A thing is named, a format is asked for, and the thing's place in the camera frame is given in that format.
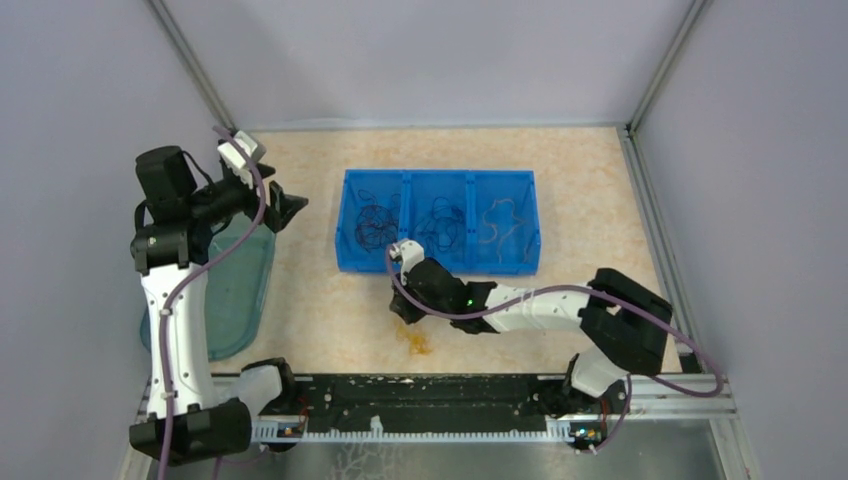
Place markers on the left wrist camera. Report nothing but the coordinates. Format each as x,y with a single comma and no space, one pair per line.
235,152

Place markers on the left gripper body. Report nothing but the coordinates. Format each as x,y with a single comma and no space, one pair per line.
242,197

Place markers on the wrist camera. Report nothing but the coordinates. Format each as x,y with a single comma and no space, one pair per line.
235,152
406,253

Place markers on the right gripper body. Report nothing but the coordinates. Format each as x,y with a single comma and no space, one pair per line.
411,311

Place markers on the teal transparent plastic tray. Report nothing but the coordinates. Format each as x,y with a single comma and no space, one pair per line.
235,295

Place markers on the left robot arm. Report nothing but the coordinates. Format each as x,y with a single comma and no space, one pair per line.
187,419

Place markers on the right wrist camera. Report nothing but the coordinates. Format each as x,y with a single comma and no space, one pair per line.
406,253

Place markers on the blue three-compartment bin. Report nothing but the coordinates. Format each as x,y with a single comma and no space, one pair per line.
482,222

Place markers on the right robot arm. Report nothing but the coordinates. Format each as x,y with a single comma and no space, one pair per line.
625,322

